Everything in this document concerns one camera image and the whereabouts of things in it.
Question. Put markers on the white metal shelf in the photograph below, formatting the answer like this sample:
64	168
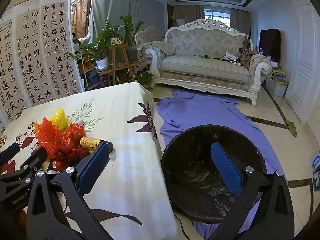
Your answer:
86	78

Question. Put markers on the white plastic piece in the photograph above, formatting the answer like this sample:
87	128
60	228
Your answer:
80	121

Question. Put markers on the painted ceramic pot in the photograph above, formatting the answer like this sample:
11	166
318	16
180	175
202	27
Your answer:
116	41

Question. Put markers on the grey storage box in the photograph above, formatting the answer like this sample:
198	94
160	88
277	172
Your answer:
279	83

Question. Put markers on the ornate white sofa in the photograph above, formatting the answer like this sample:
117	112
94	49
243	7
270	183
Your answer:
200	67

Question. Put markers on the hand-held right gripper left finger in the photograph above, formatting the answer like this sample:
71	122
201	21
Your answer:
95	163

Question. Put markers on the yellow foam fruit net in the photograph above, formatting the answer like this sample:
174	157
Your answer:
60	120

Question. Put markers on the window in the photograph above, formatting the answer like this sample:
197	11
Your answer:
217	16

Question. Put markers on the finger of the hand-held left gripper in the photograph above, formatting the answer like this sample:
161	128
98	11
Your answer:
10	152
35	158

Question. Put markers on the beige curtain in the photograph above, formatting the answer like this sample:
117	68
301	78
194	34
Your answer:
187	15
239	21

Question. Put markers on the small green floor plant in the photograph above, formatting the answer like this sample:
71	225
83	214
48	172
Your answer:
144	79

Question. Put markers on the wooden plant stand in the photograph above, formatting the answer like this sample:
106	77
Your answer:
117	62

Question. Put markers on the grey green hanging sheet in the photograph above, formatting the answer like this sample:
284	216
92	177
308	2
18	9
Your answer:
110	2

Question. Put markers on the brown hanging garment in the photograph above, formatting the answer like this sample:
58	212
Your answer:
80	17

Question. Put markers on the ornate white armchair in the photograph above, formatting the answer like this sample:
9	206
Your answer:
150	33

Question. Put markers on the dark red satin ribbon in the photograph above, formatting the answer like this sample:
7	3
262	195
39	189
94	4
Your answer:
72	155

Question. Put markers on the plant in white pot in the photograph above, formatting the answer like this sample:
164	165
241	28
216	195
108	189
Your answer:
102	62

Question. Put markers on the black stick tool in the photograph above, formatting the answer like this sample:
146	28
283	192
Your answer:
206	56

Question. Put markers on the tall green leafy plant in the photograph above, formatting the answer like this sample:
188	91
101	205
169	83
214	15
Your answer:
130	28

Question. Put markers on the floral cream tablecloth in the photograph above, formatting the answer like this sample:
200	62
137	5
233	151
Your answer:
125	167

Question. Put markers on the black wicker trash bin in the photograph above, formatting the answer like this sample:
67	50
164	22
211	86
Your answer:
195	155

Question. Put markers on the white panelled door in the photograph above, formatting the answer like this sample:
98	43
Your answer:
303	62

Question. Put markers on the green slipper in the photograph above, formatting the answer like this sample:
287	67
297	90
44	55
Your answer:
292	128

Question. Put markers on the brown patterned cloth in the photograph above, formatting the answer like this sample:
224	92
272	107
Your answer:
247	56

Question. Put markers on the striped throw blanket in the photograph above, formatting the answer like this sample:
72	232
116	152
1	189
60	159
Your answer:
161	47

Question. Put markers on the purple cloth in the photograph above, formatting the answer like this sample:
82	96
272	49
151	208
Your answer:
200	115

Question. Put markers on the blue white cloth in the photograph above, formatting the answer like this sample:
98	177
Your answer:
317	167

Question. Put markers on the black plastic bin bag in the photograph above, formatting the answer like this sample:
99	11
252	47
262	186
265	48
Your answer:
200	180

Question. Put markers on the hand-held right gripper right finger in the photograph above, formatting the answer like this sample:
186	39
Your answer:
226	167

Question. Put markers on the pile of papers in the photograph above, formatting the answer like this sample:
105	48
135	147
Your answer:
231	58

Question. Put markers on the orange foam fruit net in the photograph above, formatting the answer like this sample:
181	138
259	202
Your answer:
51	137

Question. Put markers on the yellow label bottle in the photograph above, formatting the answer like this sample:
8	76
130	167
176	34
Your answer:
88	143

